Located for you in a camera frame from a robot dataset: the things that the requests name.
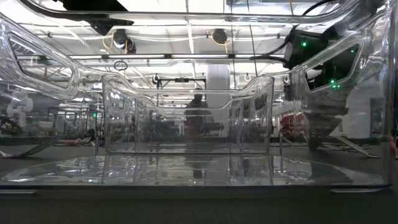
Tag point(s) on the white building column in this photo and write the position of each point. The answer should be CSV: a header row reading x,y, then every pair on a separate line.
x,y
217,87

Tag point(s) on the black aluminium table frame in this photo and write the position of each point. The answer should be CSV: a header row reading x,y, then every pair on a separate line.
x,y
18,140

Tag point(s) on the red equipment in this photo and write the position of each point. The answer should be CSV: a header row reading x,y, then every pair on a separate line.
x,y
292,124

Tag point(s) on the person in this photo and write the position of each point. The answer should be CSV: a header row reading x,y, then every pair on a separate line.
x,y
197,109

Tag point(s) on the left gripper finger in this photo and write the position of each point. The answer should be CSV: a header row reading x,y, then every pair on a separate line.
x,y
107,26

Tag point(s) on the clear plastic bin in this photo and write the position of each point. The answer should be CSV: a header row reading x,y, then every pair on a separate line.
x,y
199,174
161,130
109,130

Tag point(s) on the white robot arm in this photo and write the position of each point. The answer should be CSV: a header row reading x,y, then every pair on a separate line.
x,y
20,104

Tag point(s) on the long ceiling light fixture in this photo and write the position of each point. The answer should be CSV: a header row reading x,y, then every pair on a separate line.
x,y
140,56

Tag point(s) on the black overhead camera rig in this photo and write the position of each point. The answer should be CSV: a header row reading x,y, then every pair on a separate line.
x,y
182,80

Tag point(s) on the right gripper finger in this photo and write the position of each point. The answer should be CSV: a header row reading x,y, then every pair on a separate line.
x,y
323,124

